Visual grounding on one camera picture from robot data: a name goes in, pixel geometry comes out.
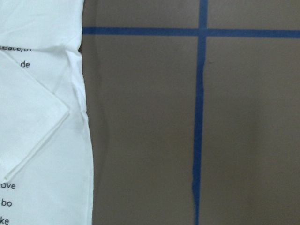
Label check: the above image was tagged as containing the white long-sleeve printed shirt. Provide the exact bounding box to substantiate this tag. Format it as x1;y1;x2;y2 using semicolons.
0;0;93;225

